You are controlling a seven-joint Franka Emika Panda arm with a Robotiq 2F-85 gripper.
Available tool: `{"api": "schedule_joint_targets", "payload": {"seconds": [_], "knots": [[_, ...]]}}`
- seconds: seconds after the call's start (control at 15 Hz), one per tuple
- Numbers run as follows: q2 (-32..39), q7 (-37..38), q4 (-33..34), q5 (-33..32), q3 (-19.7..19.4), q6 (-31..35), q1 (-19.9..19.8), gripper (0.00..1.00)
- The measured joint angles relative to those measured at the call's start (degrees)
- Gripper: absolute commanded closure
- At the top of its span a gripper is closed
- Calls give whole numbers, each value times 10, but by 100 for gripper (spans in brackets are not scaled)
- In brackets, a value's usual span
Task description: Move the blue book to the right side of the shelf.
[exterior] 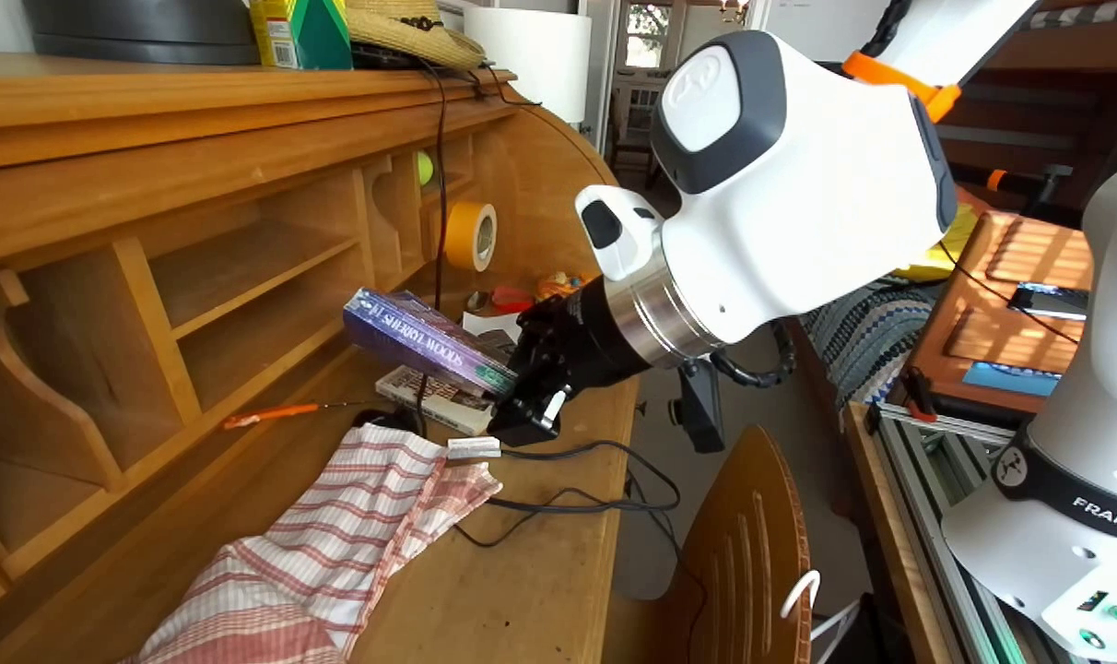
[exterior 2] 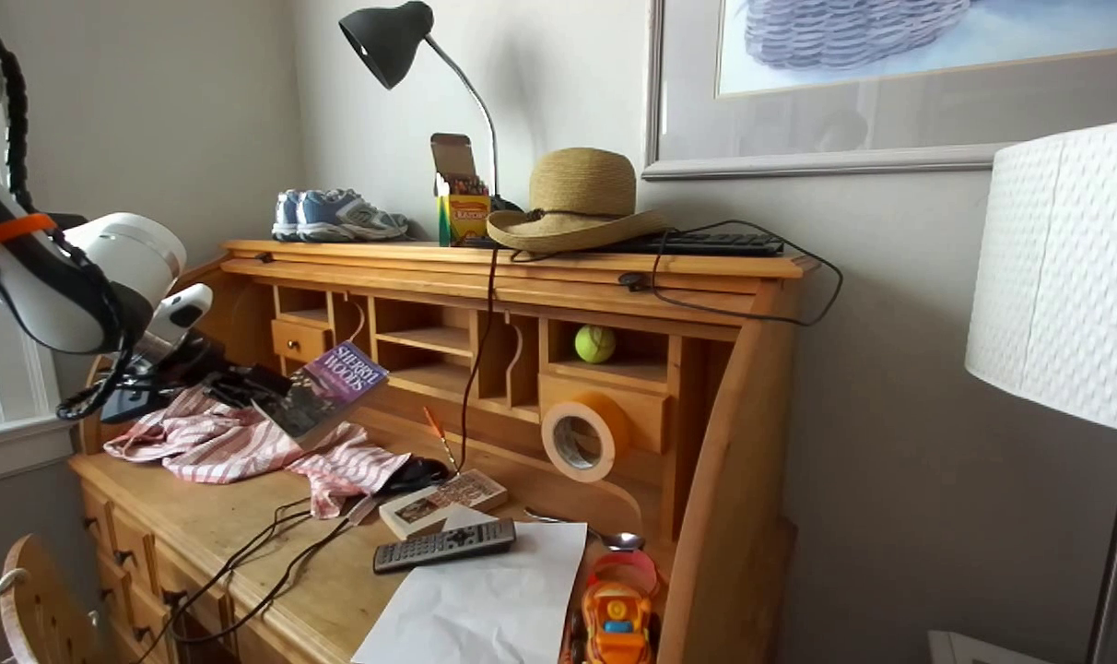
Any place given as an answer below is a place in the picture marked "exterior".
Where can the black power adapter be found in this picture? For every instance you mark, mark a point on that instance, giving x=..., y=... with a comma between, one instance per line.
x=385, y=421

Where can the yellow masking tape roll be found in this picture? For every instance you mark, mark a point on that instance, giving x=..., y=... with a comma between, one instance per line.
x=467, y=237

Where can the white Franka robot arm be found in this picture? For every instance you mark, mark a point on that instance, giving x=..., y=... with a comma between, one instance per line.
x=803, y=186

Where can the red striped white cloth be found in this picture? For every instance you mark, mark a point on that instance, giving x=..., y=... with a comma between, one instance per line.
x=323, y=540

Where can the green yellow carton box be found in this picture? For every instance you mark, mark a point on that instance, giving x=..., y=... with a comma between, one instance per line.
x=299, y=31

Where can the wooden bunk frame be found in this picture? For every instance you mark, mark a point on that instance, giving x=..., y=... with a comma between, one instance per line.
x=1060, y=75

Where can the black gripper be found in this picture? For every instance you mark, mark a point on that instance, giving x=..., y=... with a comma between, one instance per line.
x=596, y=344

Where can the black rod orange bands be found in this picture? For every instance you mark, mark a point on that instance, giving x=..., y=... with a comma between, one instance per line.
x=1031, y=186

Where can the green tennis ball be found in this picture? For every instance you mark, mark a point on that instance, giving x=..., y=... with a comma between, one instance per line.
x=427, y=166

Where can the black white device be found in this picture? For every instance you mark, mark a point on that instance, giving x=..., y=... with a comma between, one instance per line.
x=1048, y=300

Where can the orange pen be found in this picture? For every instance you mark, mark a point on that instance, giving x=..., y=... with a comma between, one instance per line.
x=267, y=417

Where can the yellow cloth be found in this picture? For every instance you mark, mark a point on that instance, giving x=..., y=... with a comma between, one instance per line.
x=949, y=252

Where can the aluminium robot mounting table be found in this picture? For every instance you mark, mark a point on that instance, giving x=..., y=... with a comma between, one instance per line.
x=913, y=519

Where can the white plug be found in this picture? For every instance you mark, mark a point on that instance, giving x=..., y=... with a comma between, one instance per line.
x=473, y=446

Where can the blue flat item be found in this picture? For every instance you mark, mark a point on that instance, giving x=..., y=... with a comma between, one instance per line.
x=1012, y=376

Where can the white paperback book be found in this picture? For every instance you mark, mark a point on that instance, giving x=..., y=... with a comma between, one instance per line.
x=440, y=402

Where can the straw sun hat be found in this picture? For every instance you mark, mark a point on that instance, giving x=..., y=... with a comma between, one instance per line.
x=409, y=31

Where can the striped bed blanket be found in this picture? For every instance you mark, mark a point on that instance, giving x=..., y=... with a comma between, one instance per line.
x=872, y=338

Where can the blue paperback book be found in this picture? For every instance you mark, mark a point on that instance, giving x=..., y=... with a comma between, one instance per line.
x=421, y=338

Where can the wooden chair back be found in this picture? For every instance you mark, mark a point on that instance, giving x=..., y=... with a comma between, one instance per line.
x=727, y=556

